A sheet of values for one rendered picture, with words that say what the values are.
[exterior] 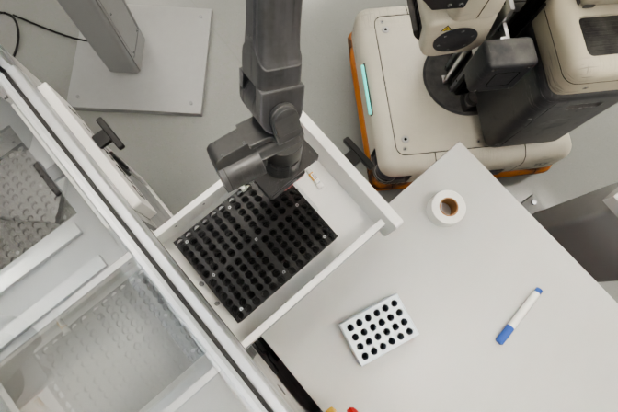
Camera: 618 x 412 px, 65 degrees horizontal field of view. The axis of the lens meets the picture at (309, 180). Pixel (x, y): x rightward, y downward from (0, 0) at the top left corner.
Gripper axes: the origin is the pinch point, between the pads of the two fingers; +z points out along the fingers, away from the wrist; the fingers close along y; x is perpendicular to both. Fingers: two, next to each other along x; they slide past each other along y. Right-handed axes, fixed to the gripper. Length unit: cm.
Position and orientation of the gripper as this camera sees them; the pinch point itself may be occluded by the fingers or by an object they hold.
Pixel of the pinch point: (280, 178)
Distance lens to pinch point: 82.7
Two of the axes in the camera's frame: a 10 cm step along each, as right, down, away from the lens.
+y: -7.5, 6.2, -2.4
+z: -0.7, 2.9, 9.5
